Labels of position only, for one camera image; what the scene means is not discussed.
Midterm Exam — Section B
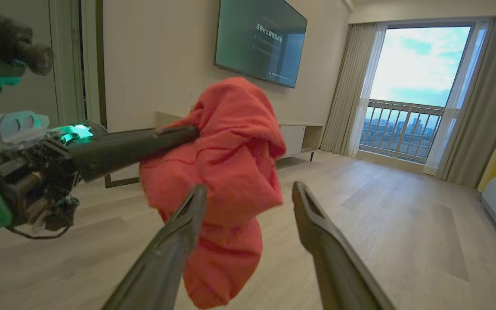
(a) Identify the white perforated plastic bracket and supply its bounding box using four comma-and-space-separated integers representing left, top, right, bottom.
0, 111, 51, 143

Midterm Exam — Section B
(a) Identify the beige curtain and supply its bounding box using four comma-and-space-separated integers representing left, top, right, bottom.
320, 22, 378, 155
440, 16, 496, 188

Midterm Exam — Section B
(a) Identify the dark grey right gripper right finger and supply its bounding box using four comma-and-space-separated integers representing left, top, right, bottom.
292, 181, 397, 310

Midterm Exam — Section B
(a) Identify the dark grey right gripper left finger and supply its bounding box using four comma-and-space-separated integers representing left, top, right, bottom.
102, 184, 208, 310

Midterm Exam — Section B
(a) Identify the red clothing item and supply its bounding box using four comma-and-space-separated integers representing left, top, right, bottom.
139, 77, 287, 310

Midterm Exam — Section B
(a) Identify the dark wooden panel frame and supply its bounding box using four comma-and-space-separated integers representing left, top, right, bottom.
96, 0, 142, 189

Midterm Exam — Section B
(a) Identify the white sheer curtain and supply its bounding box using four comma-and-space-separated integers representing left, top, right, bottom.
422, 19, 490, 176
346, 24, 389, 158

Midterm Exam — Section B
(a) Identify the wall-mounted flat television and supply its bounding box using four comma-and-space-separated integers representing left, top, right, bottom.
214, 0, 308, 89

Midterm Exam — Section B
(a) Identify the dark cable connector plug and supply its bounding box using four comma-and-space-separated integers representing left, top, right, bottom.
0, 4, 55, 93

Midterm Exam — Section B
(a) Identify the balcony railing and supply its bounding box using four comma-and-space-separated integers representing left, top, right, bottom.
359, 99, 446, 164

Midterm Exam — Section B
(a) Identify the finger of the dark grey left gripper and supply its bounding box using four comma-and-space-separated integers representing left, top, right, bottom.
67, 124, 201, 182

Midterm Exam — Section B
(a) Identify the thin black cable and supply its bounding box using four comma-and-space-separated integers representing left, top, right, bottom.
6, 222, 73, 240

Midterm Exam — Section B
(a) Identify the white door frame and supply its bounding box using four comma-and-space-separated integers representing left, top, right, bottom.
49, 0, 102, 126

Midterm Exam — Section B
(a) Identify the balcony window frame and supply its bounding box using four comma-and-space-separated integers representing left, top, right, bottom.
359, 19, 477, 165

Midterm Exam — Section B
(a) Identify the white and wood TV cabinet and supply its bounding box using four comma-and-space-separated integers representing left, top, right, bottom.
155, 111, 324, 162

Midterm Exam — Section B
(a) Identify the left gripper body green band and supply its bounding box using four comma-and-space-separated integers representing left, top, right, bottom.
0, 140, 81, 236

